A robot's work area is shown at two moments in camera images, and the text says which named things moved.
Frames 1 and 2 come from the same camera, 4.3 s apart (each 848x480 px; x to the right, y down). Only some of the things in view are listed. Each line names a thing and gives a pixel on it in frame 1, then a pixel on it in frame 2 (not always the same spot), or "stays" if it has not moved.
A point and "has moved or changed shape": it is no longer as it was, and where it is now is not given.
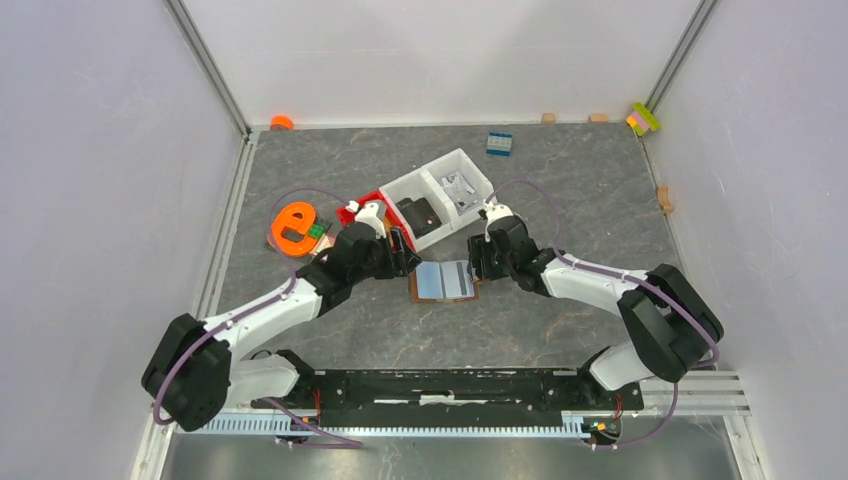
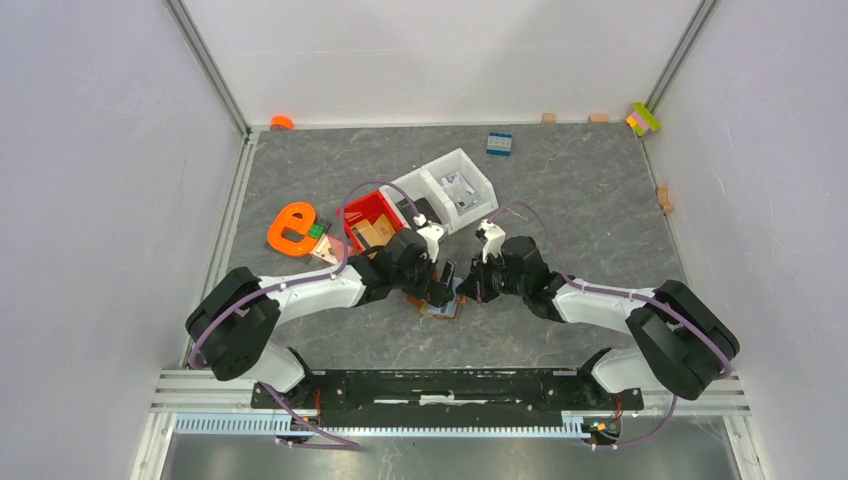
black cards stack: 419,216 stays
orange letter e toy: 297,216 stays
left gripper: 400,262 -> 435,292
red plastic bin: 347,213 stays
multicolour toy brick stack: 642,119 stays
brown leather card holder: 440,281 has moved or changed shape
